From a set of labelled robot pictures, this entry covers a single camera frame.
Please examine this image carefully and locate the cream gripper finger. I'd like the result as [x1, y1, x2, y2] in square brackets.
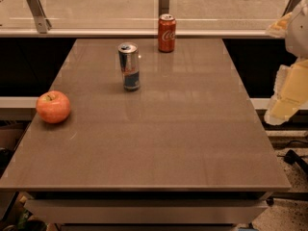
[266, 13, 292, 39]
[264, 59, 308, 125]

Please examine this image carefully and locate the silver blue redbull can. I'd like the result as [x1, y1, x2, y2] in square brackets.
[118, 42, 140, 91]

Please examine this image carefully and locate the red coca-cola can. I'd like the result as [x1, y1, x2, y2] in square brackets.
[158, 13, 176, 53]

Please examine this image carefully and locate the glass barrier panel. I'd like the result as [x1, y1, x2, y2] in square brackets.
[0, 0, 290, 30]

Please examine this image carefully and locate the red apple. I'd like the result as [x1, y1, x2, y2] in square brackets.
[36, 90, 70, 124]

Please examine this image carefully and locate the right metal glass bracket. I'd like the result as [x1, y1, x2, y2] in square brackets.
[283, 0, 301, 14]

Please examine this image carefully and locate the metal glass bracket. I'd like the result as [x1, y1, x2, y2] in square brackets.
[158, 0, 169, 15]
[26, 0, 52, 34]
[283, 0, 301, 14]

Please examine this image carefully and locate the black cable on floor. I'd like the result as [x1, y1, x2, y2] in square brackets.
[276, 140, 308, 175]

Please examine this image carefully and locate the middle metal glass bracket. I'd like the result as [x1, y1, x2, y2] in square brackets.
[158, 0, 169, 15]

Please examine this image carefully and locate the left metal glass bracket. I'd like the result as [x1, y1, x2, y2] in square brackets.
[26, 0, 52, 34]

